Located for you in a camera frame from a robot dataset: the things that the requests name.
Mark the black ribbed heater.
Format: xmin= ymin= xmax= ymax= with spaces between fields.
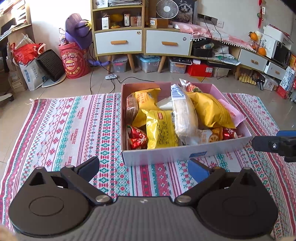
xmin=36 ymin=49 xmax=66 ymax=87

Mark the plain yellow snack bag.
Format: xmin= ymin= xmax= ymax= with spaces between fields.
xmin=186 ymin=92 xmax=236 ymax=129

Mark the cat picture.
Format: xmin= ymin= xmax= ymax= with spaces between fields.
xmin=173 ymin=0 xmax=198 ymax=24

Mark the patterned woven floor mat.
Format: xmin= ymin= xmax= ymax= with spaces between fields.
xmin=1 ymin=93 xmax=295 ymax=238

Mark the clear wafer biscuit packet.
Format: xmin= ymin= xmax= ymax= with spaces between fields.
xmin=125 ymin=93 xmax=139 ymax=124

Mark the white power strip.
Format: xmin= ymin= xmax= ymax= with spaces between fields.
xmin=105 ymin=74 xmax=117 ymax=80

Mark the low white drawer cabinet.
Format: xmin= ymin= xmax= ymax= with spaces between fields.
xmin=229 ymin=46 xmax=286 ymax=80

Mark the white orange lotus snack packet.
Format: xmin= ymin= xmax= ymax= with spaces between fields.
xmin=199 ymin=127 xmax=223 ymax=144

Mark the pink silver cardboard box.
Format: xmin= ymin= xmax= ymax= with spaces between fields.
xmin=120 ymin=81 xmax=253 ymax=167

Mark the red plastic bag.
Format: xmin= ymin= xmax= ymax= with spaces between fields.
xmin=10 ymin=43 xmax=46 ymax=65

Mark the red snack bucket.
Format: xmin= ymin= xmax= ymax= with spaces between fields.
xmin=58 ymin=42 xmax=90 ymax=79

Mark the red storage box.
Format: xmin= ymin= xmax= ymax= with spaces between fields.
xmin=187 ymin=63 xmax=213 ymax=77

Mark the pink cracker packet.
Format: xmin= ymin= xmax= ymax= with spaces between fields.
xmin=218 ymin=99 xmax=246 ymax=127

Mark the white wooden drawer cabinet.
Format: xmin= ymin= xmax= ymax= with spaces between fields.
xmin=90 ymin=1 xmax=193 ymax=72

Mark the clear blue lid storage bin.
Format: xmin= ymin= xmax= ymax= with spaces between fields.
xmin=136 ymin=54 xmax=161 ymax=73

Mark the small red foil candy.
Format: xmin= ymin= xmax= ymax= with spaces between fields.
xmin=222 ymin=127 xmax=243 ymax=140

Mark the red white candy packet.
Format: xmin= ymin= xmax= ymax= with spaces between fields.
xmin=127 ymin=125 xmax=148 ymax=150

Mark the purple plush toy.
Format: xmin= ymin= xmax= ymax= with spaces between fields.
xmin=65 ymin=13 xmax=92 ymax=50

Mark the orange-yellow egg yolk snack bag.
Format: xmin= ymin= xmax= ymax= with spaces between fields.
xmin=132 ymin=88 xmax=161 ymax=128

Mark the white desk fan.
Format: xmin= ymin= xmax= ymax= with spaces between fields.
xmin=156 ymin=0 xmax=179 ymax=20

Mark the white nut packet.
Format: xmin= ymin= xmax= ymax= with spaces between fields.
xmin=179 ymin=78 xmax=203 ymax=93

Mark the yellow printed snack packet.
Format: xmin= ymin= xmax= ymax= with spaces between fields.
xmin=142 ymin=109 xmax=179 ymax=150

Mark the white blue rice cake packet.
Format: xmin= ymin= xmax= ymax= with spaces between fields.
xmin=171 ymin=84 xmax=201 ymax=145

